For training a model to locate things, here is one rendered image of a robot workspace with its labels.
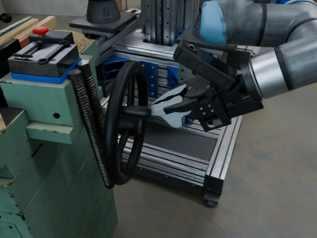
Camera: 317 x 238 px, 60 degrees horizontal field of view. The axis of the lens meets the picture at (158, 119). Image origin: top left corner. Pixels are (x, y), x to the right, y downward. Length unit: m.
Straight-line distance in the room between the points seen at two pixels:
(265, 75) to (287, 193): 1.26
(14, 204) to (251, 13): 0.57
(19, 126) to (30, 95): 0.07
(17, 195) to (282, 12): 0.60
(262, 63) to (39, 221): 0.58
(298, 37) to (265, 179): 1.27
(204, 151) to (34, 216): 0.97
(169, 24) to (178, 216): 0.91
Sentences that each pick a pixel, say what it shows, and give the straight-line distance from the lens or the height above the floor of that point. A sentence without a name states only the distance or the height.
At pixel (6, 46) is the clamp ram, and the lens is 0.64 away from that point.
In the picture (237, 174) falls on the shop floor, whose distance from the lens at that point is 1.67.
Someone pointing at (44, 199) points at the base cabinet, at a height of 0.67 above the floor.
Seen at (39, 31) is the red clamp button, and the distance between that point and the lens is 0.61.
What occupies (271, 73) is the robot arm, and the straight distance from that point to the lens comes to 0.46.
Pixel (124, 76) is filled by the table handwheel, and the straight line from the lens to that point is 0.55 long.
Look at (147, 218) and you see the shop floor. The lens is 1.44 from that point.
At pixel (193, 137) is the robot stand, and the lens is 1.53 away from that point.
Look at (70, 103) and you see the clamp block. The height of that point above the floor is 0.92.
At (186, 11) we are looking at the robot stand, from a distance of 1.30.
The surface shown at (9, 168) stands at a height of 0.83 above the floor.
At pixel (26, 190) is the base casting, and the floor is 0.75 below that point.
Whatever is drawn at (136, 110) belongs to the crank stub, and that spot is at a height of 0.91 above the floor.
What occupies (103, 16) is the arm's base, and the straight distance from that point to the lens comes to 1.27.
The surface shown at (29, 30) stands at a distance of 0.88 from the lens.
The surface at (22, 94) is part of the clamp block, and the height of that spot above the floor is 0.94.
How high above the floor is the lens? 1.21
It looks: 38 degrees down
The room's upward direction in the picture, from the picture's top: straight up
